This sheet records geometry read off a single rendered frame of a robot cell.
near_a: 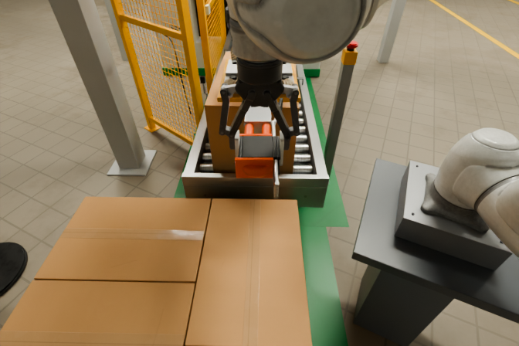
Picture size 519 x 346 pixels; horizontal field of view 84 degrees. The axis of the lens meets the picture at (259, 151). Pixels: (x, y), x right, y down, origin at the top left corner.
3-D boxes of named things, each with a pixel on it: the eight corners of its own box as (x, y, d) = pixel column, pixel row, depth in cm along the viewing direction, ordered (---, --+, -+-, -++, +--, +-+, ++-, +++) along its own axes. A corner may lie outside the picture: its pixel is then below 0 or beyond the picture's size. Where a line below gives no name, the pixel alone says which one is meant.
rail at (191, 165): (230, 44, 329) (229, 27, 317) (235, 44, 329) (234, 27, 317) (188, 200, 152) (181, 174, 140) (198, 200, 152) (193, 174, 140)
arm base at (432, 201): (484, 184, 99) (493, 173, 95) (487, 235, 85) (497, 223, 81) (426, 167, 106) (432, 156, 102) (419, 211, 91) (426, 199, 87)
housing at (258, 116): (245, 120, 74) (244, 105, 71) (271, 120, 74) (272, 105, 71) (243, 137, 69) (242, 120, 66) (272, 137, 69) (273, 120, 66)
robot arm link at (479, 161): (466, 168, 97) (501, 113, 82) (510, 212, 83) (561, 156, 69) (422, 174, 95) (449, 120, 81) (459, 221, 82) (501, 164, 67)
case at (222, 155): (229, 110, 193) (225, 51, 167) (290, 113, 191) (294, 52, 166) (213, 173, 147) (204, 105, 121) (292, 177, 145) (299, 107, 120)
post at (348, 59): (318, 177, 222) (342, 47, 158) (327, 177, 222) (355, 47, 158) (320, 183, 217) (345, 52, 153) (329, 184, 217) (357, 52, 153)
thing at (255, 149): (238, 151, 64) (237, 133, 61) (271, 151, 64) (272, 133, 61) (235, 178, 58) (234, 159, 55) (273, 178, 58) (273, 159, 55)
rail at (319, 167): (287, 45, 329) (289, 27, 316) (293, 45, 328) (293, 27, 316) (313, 202, 151) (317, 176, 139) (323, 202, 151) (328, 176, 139)
